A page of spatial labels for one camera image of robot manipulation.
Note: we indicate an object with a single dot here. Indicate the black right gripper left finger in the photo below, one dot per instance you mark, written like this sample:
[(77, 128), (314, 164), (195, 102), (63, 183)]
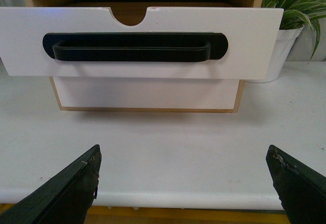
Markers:
[(64, 198)]

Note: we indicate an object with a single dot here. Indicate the white tablecloth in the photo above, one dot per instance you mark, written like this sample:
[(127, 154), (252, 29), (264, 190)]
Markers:
[(173, 160)]

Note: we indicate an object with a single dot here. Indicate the white plant pot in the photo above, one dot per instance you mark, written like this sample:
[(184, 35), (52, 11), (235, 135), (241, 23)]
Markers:
[(283, 45)]

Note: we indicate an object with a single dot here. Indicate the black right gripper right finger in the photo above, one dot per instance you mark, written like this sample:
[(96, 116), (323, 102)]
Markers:
[(301, 189)]

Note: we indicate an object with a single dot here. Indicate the wooden drawer cabinet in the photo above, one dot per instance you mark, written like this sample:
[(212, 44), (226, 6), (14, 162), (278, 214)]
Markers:
[(215, 95)]

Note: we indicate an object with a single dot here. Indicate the black drawer handle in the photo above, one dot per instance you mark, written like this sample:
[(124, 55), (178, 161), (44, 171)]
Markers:
[(136, 47)]

